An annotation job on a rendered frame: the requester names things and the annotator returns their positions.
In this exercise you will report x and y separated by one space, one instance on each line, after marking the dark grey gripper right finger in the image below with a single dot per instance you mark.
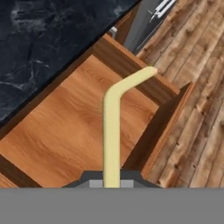
132 178

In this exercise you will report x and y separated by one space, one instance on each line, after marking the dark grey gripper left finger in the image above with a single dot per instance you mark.
87 179

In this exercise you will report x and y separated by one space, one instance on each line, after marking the pale yellow bent straw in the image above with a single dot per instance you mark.
112 128

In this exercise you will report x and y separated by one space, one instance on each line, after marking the open wooden drawer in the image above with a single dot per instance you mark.
73 122

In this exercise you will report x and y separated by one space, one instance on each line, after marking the wooden cabinet side panel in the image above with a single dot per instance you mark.
124 27

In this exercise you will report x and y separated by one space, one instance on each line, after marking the grey appliance door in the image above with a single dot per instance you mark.
144 23

